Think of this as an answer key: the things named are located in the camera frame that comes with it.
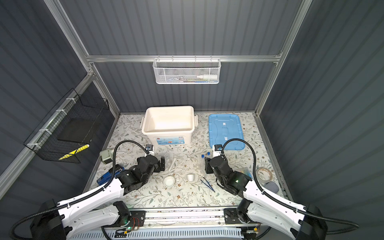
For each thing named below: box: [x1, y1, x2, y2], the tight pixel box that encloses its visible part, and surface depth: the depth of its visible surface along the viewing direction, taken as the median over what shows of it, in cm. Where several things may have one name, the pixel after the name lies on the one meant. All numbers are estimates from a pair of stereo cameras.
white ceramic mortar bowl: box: [163, 175, 176, 187], surface depth 86 cm
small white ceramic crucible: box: [187, 173, 195, 182], surface depth 86 cm
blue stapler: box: [96, 167, 125, 186], surface depth 86 cm
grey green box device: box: [99, 149, 114, 164], surface depth 93 cm
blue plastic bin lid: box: [208, 114, 245, 150], surface depth 114 cm
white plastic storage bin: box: [140, 105, 199, 146], surface depth 103 cm
